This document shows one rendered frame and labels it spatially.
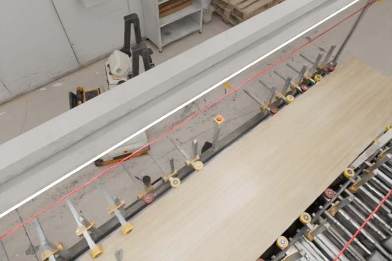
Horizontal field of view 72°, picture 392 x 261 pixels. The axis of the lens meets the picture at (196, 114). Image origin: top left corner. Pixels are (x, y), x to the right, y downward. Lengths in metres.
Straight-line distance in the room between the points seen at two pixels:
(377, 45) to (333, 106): 2.97
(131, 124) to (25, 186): 0.32
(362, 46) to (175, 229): 4.64
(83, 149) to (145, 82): 0.26
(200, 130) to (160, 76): 2.84
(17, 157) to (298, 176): 2.17
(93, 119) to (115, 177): 2.67
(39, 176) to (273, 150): 2.09
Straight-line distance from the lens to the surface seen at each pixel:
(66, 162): 0.85
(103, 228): 2.53
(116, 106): 0.80
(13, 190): 0.87
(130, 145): 3.27
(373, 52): 5.75
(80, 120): 0.80
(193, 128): 3.67
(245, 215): 2.30
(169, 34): 4.83
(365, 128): 3.13
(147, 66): 2.40
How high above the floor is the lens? 3.07
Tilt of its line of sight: 54 degrees down
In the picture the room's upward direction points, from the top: 3 degrees clockwise
